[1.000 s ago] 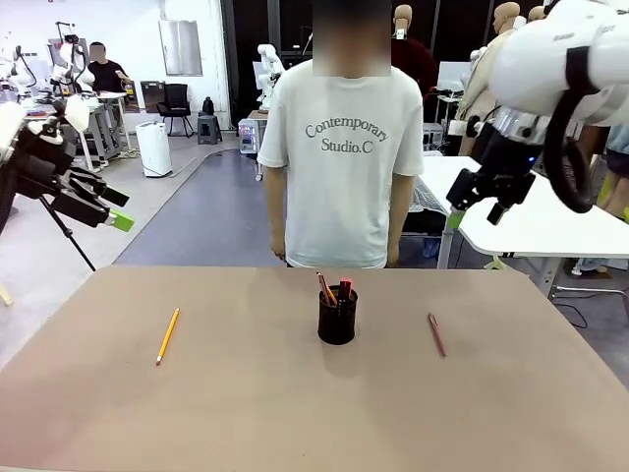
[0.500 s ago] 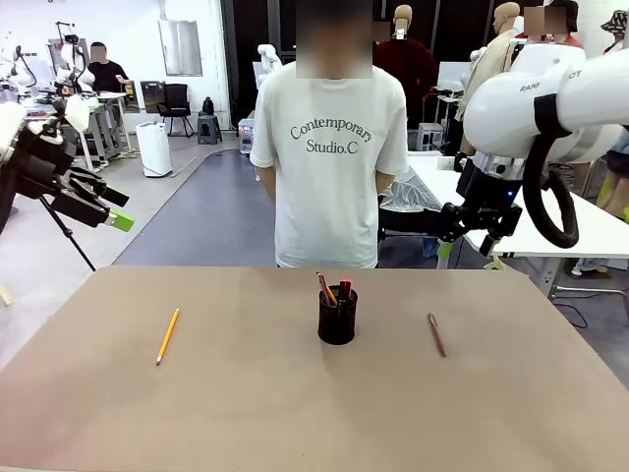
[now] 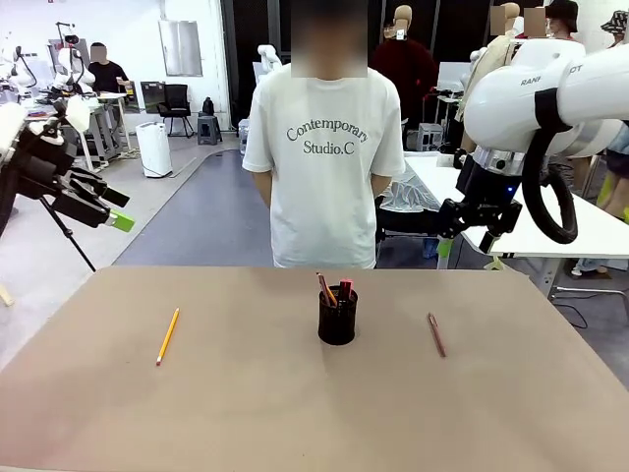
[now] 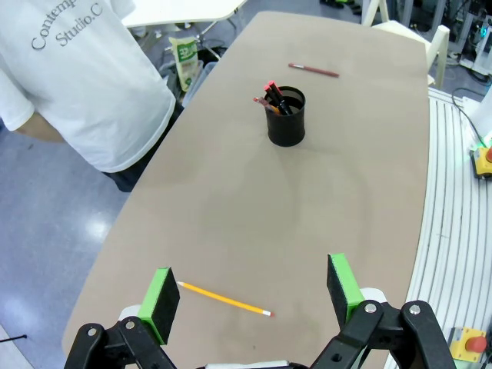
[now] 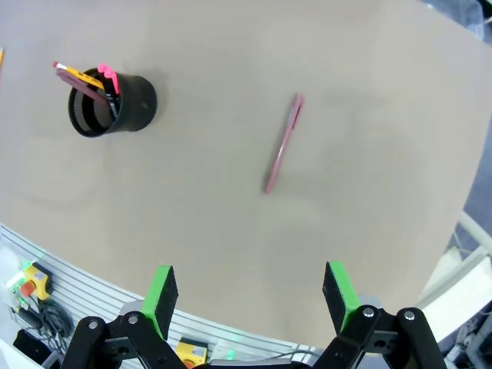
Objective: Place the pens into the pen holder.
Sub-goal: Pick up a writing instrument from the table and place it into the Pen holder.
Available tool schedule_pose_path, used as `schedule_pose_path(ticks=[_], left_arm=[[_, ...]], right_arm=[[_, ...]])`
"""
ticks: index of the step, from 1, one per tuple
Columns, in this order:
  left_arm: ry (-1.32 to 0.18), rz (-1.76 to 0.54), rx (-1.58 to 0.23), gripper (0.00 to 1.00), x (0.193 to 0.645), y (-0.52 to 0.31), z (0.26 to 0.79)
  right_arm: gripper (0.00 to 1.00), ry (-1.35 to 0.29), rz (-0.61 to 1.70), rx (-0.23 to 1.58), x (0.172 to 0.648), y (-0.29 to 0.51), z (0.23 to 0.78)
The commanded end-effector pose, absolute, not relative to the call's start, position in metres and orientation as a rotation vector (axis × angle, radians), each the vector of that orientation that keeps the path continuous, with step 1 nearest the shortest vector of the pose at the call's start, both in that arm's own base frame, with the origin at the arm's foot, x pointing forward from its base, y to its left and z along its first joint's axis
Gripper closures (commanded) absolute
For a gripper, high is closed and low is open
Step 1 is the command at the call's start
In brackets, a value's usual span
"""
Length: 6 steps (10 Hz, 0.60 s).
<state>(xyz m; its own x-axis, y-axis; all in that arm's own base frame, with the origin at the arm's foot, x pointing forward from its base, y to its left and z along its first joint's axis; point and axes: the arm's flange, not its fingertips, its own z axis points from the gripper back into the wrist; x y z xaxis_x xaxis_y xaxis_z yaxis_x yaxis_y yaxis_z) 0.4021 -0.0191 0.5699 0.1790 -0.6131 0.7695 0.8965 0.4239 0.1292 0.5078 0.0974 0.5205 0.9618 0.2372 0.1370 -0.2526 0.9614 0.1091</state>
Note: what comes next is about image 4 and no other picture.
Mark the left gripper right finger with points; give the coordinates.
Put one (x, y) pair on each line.
(344, 292)

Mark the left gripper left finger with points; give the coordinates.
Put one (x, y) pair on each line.
(161, 307)

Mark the yellow pencil with pink eraser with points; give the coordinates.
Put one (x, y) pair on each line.
(227, 300)

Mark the black marker with pink caps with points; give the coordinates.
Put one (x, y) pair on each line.
(270, 94)
(280, 100)

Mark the dark red pen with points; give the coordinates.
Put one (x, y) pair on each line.
(313, 70)

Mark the person's right forearm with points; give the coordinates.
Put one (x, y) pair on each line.
(38, 128)

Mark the black mesh pen holder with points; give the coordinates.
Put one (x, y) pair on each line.
(286, 128)

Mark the pink pen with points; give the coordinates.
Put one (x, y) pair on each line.
(260, 100)

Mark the white grooved base platform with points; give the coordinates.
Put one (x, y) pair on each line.
(453, 238)

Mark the yellow emergency stop box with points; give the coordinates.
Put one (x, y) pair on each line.
(483, 163)
(467, 344)

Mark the orange pencil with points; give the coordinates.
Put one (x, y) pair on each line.
(274, 109)

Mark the person in white t-shirt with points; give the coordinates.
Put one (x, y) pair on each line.
(77, 77)

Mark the green and white bag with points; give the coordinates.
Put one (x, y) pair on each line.
(186, 61)

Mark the white chair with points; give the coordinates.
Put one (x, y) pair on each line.
(407, 28)

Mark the white round-edged table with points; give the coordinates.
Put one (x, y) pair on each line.
(184, 11)

